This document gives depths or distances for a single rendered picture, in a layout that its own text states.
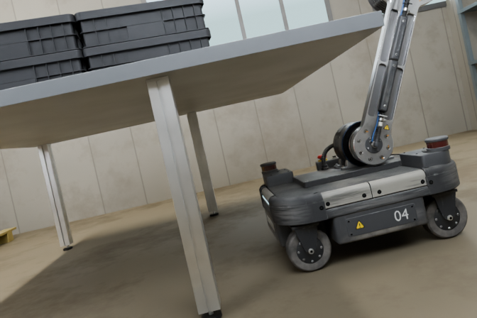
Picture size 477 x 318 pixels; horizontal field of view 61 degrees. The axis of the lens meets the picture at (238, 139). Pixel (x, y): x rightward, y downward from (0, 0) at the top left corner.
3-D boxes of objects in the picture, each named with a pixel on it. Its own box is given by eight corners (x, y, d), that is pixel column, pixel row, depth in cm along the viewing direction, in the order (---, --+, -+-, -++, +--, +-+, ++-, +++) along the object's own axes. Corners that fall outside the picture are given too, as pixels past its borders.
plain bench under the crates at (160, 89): (304, 192, 264) (280, 87, 263) (439, 275, 104) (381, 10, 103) (59, 248, 255) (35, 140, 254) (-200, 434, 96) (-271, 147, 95)
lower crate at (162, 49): (206, 81, 159) (199, 50, 158) (218, 64, 129) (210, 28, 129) (101, 100, 150) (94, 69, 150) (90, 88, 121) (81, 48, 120)
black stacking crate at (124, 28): (199, 53, 158) (192, 25, 158) (210, 31, 129) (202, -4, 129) (95, 71, 149) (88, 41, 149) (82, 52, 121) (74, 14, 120)
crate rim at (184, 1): (194, 29, 158) (192, 23, 158) (204, 1, 129) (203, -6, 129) (89, 46, 149) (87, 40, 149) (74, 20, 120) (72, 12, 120)
